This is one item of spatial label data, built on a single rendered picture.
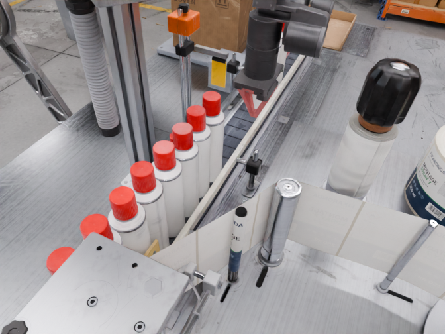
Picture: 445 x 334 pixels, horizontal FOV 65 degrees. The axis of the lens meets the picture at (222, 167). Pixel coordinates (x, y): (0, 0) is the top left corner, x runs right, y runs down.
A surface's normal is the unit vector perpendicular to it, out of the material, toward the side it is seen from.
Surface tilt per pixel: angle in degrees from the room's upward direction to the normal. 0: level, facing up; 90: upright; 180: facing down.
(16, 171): 0
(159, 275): 0
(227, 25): 90
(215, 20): 90
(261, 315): 0
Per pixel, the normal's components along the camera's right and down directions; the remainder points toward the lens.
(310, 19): -0.34, 0.50
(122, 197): 0.02, -0.74
